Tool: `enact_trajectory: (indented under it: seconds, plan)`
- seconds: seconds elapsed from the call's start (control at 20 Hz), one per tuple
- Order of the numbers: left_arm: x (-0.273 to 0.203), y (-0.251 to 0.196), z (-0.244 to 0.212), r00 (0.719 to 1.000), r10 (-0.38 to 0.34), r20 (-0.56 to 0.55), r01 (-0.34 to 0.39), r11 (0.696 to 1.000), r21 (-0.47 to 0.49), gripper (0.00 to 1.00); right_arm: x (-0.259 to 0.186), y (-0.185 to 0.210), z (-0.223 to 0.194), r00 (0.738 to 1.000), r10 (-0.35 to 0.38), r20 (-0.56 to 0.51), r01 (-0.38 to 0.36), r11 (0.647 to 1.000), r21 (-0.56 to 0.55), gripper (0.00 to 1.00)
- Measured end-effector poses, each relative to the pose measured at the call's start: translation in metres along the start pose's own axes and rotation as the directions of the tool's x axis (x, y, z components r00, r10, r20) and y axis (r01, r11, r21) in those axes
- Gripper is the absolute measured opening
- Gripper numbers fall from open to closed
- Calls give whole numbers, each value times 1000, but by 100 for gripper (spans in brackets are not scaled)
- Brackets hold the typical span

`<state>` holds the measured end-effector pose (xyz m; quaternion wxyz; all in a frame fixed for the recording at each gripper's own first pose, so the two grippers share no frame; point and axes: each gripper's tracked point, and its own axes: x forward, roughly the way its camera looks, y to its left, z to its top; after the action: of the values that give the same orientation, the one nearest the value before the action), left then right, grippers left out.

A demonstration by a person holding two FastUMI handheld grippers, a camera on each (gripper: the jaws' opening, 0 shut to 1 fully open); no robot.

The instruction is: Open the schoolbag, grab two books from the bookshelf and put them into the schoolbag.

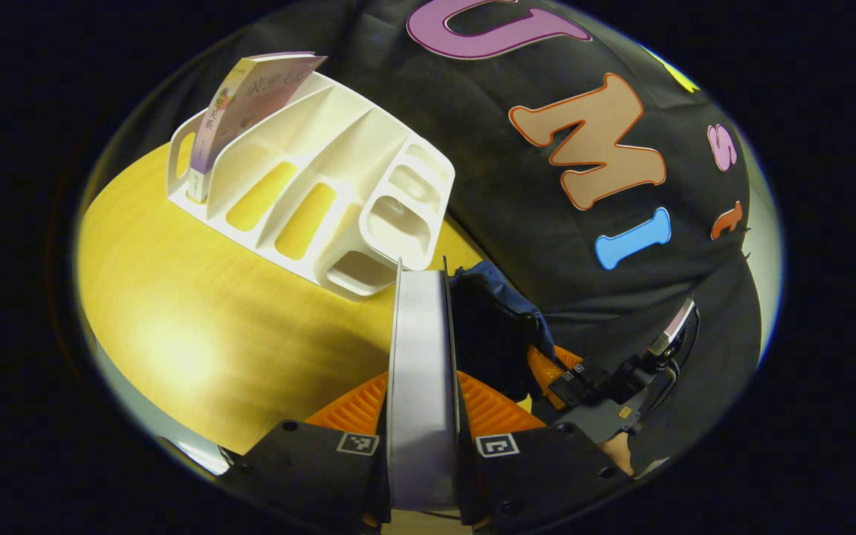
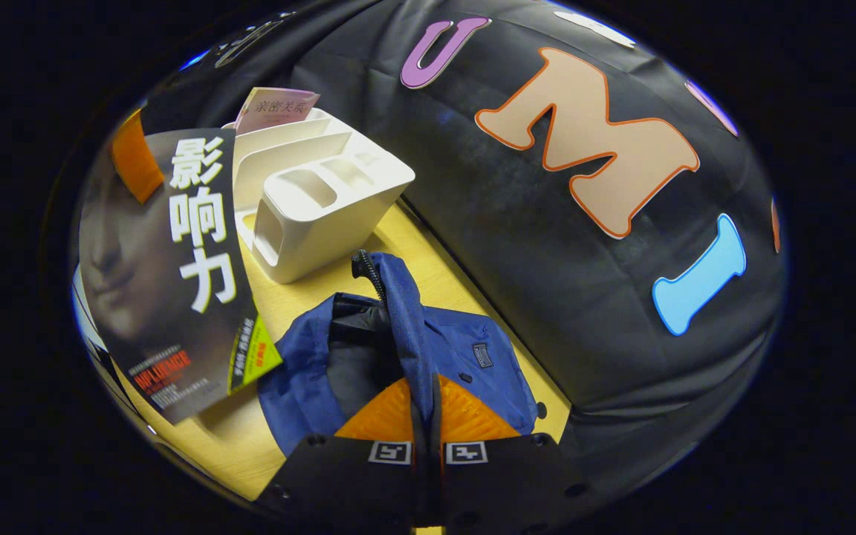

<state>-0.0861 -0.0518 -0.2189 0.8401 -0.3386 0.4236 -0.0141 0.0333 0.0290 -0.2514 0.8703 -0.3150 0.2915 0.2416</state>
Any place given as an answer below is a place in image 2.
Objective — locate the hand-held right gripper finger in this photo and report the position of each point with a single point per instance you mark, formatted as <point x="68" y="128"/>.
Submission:
<point x="435" y="483"/>
<point x="419" y="483"/>

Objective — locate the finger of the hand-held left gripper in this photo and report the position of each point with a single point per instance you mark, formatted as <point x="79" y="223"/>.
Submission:
<point x="134" y="160"/>

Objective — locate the dark portrait cover book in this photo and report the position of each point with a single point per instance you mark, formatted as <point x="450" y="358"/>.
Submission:
<point x="146" y="282"/>

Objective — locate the blue schoolbag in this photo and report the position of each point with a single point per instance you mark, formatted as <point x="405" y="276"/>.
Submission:
<point x="472" y="357"/>

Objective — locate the pink cover book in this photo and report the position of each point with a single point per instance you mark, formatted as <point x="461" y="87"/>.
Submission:
<point x="276" y="108"/>

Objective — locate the white plastic bookshelf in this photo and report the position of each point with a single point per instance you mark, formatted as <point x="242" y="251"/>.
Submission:
<point x="324" y="223"/>

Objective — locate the black backdrop cloth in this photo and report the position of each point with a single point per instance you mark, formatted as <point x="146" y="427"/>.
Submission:
<point x="517" y="297"/>

